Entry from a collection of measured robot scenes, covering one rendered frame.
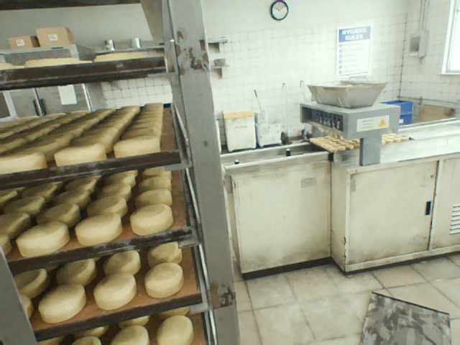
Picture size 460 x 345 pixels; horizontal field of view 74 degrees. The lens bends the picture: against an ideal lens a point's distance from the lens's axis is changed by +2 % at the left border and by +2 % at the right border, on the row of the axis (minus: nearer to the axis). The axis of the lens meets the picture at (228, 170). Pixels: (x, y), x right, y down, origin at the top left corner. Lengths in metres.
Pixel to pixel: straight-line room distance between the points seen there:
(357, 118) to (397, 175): 0.50
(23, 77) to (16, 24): 6.22
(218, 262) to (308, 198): 1.83
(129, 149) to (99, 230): 0.10
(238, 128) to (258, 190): 3.40
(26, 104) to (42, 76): 5.22
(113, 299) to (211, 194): 0.18
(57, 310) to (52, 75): 0.27
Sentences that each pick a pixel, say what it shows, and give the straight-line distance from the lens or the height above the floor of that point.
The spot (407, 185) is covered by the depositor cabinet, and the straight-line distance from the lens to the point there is 2.29.
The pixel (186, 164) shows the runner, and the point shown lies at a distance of 0.31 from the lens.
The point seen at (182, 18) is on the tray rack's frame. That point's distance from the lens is 0.30.
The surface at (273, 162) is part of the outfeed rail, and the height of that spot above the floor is 0.88.
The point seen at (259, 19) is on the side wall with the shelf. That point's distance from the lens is 6.06.
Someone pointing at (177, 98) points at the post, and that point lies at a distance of 0.91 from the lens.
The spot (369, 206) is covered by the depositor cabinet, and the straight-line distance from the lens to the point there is 2.19.
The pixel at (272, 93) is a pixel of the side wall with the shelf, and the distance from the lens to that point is 6.07.
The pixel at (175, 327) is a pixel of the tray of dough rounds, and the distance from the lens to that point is 0.49.
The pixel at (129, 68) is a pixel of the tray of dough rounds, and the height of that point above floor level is 1.50.
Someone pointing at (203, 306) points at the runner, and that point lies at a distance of 0.40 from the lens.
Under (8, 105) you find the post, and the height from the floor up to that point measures 1.45.
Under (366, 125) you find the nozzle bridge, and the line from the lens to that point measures 1.98.
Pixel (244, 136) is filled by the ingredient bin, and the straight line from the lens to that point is 5.39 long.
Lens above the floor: 1.49
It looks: 18 degrees down
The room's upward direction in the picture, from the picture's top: 6 degrees counter-clockwise
